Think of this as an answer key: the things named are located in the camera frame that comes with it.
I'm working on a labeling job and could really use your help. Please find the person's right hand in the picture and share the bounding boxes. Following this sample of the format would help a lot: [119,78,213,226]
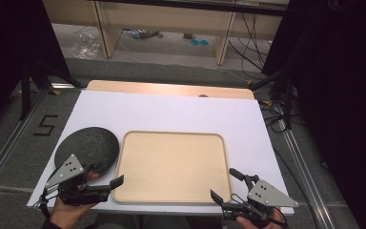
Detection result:
[235,207,288,229]

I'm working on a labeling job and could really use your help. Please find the black floor cable bundle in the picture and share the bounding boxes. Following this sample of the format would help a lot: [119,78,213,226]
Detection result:
[258,97,301,135]

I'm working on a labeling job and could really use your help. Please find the black metal stand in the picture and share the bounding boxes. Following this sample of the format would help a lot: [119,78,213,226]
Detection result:
[248,70,295,131]
[18,58,85,121]

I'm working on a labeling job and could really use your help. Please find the black curtain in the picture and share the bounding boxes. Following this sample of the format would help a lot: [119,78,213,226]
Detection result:
[0,0,71,142]
[261,0,366,229]

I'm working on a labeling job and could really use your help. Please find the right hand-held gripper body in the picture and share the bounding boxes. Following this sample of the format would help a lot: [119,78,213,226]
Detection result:
[221,175,300,229]

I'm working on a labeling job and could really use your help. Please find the beige rectangular tray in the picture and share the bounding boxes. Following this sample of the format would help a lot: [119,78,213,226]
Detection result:
[111,130,234,205]

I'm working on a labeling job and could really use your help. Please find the black gripper strap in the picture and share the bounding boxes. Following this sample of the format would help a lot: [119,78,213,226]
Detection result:
[272,205,290,229]
[37,188,53,220]

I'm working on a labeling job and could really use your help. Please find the aluminium rail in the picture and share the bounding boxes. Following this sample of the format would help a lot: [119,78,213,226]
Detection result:
[0,83,77,196]
[276,104,337,229]

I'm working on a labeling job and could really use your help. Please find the light wooden desk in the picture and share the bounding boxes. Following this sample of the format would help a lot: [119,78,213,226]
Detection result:
[42,0,290,67]

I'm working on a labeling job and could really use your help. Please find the crumpled shiny wrapper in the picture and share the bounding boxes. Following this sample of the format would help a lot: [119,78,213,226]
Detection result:
[121,28,165,40]

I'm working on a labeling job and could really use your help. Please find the clear plastic bag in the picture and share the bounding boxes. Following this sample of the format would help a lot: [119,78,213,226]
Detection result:
[71,31,102,60]

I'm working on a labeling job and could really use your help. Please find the light wooden table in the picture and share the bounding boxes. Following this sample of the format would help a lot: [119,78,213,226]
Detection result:
[86,79,255,100]

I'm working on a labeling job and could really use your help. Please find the person's left hand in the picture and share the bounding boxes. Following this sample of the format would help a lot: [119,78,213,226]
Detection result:
[49,172,101,226]

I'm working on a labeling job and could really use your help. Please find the black hanging cables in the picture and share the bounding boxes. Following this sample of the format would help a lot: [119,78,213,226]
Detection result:
[228,11,275,73]

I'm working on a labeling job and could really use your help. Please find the black round plate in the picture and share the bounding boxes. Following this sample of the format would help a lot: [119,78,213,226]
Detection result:
[53,126,121,177]

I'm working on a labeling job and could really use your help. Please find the white board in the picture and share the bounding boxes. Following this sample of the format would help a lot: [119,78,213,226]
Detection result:
[26,89,295,217]

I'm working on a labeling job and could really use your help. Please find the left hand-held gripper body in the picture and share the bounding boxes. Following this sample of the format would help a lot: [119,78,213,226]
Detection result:
[44,154,112,206]

